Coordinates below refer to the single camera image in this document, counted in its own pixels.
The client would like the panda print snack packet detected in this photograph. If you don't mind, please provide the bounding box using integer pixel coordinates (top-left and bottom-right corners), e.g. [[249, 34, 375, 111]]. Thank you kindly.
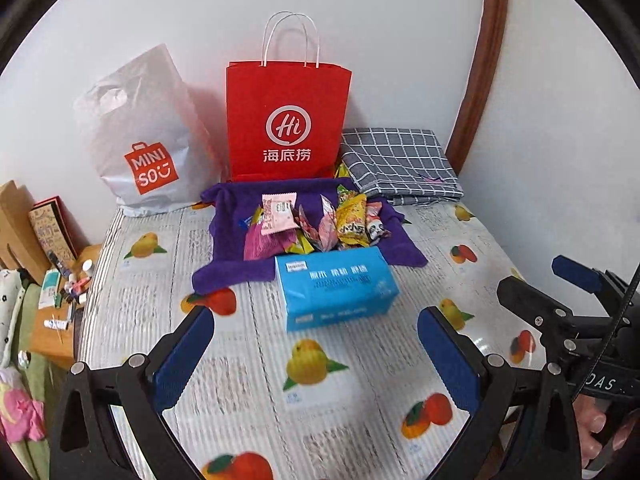
[[366, 202, 390, 246]]

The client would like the cluttered wooden side table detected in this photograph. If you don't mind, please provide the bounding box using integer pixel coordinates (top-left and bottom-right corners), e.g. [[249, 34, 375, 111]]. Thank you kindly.
[[28, 244, 102, 370]]

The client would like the white Miniso plastic bag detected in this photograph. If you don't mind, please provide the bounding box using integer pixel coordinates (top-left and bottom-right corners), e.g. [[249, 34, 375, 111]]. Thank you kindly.
[[74, 44, 229, 217]]

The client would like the purple towel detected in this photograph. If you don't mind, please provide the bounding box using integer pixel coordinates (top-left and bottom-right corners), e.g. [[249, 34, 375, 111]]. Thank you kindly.
[[192, 178, 427, 295]]

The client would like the pale pink snack packet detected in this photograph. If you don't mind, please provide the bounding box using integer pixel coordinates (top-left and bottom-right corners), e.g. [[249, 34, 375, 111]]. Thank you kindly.
[[262, 192, 297, 235]]

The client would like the brown cardboard box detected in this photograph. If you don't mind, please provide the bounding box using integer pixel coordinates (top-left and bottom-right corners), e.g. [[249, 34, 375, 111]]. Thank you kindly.
[[0, 180, 50, 285]]

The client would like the large magenta snack bag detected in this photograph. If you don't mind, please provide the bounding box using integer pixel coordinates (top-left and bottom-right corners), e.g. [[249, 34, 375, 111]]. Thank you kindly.
[[243, 223, 297, 261]]

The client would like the person's right hand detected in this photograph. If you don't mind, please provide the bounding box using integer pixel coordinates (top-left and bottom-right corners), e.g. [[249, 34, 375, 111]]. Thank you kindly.
[[573, 394, 639, 468]]

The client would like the red framed picture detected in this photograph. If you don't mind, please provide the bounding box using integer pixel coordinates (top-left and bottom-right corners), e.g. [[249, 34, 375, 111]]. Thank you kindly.
[[27, 196, 77, 264]]

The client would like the brown wooden door frame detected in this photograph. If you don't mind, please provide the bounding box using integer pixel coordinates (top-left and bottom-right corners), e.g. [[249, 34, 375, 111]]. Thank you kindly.
[[446, 0, 509, 174]]

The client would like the grey plaid folded cloth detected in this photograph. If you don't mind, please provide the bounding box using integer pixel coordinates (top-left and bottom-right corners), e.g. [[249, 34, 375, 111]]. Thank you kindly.
[[341, 127, 463, 205]]

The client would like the yellow snack packet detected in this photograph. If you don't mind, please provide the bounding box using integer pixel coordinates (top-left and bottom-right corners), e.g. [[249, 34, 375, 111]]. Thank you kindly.
[[335, 194, 369, 247]]

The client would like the red paper Haidilao bag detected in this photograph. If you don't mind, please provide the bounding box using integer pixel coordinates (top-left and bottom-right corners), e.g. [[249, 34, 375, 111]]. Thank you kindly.
[[226, 11, 352, 182]]

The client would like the blue tissue pack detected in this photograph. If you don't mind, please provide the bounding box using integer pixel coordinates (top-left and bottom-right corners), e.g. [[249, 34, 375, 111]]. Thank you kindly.
[[276, 247, 399, 332]]

